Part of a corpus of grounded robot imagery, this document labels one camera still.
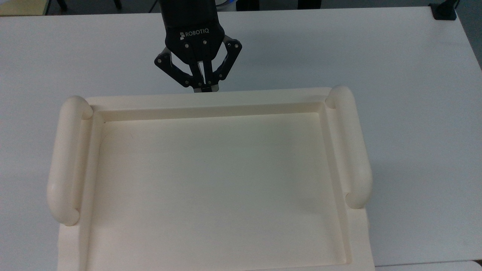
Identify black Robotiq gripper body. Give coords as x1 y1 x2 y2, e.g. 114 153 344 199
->
159 0 226 65

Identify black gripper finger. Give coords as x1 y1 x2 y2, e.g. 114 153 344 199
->
154 47 204 93
203 35 243 93

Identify yellow wooden board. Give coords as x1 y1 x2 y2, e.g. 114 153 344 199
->
0 0 52 17

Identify black table clamp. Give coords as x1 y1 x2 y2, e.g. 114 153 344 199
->
430 0 460 20

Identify cream tray with handles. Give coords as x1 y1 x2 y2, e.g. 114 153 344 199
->
47 85 376 271

